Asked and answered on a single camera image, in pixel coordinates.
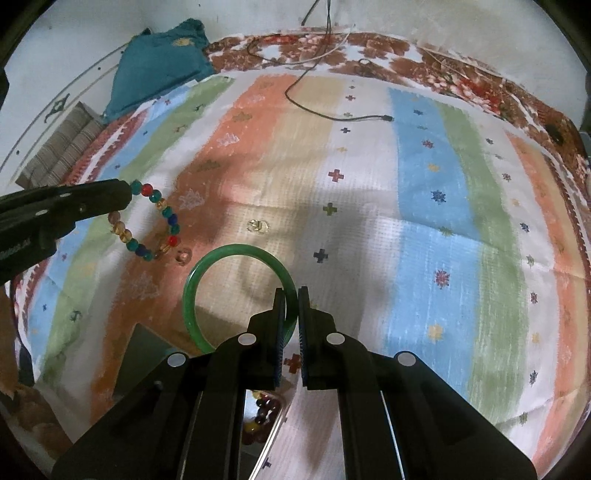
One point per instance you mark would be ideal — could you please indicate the grey striped folded cushion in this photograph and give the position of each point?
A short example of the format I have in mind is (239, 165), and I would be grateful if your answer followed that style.
(60, 147)

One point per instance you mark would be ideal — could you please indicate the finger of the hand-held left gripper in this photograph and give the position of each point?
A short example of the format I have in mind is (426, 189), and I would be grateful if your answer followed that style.
(101, 190)
(92, 210)

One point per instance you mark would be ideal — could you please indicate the colourful striped mat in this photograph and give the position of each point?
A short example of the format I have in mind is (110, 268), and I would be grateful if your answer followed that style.
(369, 207)

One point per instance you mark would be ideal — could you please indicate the teal pillow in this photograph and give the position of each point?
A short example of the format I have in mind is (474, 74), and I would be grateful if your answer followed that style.
(157, 64)

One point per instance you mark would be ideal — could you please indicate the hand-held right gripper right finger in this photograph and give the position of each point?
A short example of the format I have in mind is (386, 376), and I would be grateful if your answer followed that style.
(318, 350)

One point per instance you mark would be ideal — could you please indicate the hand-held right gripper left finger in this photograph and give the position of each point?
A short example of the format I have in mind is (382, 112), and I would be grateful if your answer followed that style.
(258, 350)

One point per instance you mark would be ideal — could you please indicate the green jade bangle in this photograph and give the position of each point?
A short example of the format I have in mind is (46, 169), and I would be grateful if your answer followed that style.
(217, 253)

